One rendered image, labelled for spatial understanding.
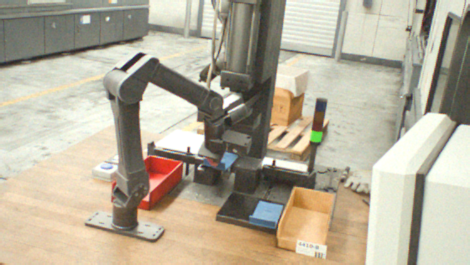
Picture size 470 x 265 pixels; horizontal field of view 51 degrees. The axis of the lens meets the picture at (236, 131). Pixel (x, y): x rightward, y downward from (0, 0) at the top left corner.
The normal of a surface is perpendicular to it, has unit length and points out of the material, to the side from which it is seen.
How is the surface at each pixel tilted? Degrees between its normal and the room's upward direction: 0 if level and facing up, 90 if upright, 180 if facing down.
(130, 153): 89
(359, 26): 90
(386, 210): 90
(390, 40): 90
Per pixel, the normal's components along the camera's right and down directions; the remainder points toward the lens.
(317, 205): -0.26, 0.28
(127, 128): 0.56, 0.37
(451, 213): -0.51, 0.22
